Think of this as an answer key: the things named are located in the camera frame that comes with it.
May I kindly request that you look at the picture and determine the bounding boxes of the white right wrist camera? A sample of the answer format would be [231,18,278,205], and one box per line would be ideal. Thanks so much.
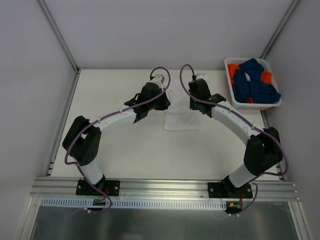
[192,73,208,82]

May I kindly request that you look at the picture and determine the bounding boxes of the aluminium frame post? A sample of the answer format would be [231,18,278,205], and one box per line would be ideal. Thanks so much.
[260,0,301,59]
[36,0,80,73]

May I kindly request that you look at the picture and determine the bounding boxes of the aluminium mounting rail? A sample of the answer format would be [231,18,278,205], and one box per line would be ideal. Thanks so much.
[30,177,301,202]

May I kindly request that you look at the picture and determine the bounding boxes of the aluminium frame post left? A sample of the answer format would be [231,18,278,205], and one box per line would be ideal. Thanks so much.
[36,0,80,73]

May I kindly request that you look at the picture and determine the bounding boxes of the blue t shirt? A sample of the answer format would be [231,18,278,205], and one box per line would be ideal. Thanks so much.
[233,58,281,104]

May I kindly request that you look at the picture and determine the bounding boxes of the aluminium frame post right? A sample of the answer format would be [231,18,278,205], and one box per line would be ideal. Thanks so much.
[260,0,301,59]

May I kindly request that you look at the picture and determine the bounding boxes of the white plastic laundry basket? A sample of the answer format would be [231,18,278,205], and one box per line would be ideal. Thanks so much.
[224,57,282,111]

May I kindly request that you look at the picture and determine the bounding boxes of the white t shirt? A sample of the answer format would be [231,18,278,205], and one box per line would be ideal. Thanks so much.
[163,78,199,131]

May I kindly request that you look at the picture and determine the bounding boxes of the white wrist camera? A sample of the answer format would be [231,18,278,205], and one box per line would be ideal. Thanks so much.
[150,74,166,89]
[192,73,208,82]

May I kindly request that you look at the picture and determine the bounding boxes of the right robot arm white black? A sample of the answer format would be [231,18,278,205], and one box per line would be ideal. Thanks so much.
[188,78,283,198]

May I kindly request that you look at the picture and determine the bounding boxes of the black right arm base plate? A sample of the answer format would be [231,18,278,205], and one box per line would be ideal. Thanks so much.
[207,182,253,199]

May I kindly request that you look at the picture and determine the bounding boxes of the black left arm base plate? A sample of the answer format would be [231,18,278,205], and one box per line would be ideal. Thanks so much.
[75,178,121,197]

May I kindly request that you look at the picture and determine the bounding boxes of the orange t shirt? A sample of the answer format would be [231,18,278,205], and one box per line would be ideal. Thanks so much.
[227,63,272,104]

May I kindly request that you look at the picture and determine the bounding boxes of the white slotted cable duct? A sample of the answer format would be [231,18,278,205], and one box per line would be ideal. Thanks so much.
[40,197,227,211]

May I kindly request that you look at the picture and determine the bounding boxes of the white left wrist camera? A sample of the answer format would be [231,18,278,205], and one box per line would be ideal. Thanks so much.
[150,74,166,89]

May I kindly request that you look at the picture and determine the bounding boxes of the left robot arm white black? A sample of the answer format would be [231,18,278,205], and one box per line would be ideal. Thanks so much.
[62,81,170,195]

